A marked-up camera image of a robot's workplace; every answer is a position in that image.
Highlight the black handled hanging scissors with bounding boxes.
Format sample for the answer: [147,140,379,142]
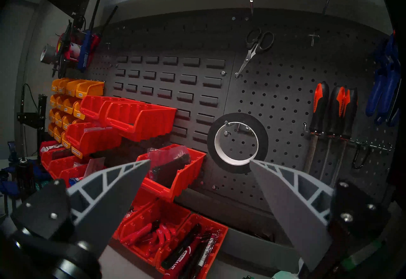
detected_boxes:
[235,28,275,79]

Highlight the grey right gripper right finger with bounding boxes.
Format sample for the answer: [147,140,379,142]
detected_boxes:
[249,160,391,271]

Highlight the empty red hanging bin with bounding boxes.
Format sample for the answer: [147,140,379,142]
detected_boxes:
[79,95,146,122]

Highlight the red bin with black parts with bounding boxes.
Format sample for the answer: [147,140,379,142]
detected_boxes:
[105,101,177,142]

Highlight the clear bag of black parts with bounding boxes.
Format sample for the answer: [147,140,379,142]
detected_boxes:
[147,146,192,187]

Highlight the metal tool holder rail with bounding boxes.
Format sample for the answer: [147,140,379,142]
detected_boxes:
[347,140,394,152]

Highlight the yellow bin M4-6 label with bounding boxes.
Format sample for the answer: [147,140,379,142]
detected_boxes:
[62,97,78,114]

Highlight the yellow bin M3X6 label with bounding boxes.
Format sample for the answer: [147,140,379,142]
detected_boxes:
[75,81,105,99]

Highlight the black spring clamp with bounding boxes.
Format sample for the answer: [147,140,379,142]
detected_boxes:
[52,20,86,79]

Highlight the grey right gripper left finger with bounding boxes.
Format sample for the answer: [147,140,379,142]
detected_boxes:
[11,160,152,258]

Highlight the red bin with parts bag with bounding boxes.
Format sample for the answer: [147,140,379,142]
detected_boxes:
[136,144,206,203]

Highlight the orange black handled file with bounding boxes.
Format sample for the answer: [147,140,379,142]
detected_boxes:
[319,86,349,180]
[303,82,330,174]

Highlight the red handled tool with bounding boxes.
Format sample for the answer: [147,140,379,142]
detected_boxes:
[89,34,102,63]

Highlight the grey duct tape roll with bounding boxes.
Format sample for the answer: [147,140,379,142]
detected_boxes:
[40,43,57,64]

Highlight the black hanging hook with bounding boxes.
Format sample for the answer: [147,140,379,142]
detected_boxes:
[351,143,371,169]

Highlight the dark louvered panel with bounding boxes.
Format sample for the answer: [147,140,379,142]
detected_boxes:
[95,12,237,171]

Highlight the red black marker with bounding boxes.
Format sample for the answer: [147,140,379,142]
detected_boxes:
[162,224,219,279]

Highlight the blue utility knife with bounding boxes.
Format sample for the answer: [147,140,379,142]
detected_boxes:
[77,29,94,72]

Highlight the red bin with plastic bags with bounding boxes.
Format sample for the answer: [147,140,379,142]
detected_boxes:
[48,156,83,180]
[43,147,73,171]

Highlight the red bin with red pliers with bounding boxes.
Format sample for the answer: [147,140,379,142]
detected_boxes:
[118,201,192,266]

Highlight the red handled pliers bundle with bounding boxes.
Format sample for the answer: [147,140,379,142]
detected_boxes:
[121,220,178,258]

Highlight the red bin with paper manual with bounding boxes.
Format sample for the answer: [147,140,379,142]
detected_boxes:
[59,164,95,187]

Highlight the red bin with clear box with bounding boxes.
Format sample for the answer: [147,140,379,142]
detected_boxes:
[65,122,122,156]

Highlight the red bin with crumpled paper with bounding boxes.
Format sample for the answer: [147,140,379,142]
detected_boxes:
[40,140,64,158]

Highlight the dark perforated pegboard panel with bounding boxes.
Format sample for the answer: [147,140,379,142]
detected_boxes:
[79,28,121,91]
[222,9,400,206]

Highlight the black tape roll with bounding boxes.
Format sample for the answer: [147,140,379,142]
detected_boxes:
[207,112,269,174]

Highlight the yellow bin M3X8 BAD label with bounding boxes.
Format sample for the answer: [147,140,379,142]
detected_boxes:
[57,78,72,95]

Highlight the metal pegboard tape hook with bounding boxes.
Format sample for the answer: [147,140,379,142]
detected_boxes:
[224,120,251,136]

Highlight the blue handled pliers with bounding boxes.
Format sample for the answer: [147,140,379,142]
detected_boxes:
[365,31,402,127]

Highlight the folded paper manual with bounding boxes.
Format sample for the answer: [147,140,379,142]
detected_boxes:
[84,157,106,177]

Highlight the yellow bin M3-4 label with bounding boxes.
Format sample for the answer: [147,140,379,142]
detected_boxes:
[73,101,86,120]

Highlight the red bin with markers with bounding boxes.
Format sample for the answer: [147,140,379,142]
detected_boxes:
[155,213,229,279]

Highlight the blue bar clamp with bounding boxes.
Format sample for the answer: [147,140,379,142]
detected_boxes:
[32,163,53,187]
[0,170,19,199]

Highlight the black screwdriver bit holder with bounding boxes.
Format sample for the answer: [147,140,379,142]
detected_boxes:
[16,158,37,201]

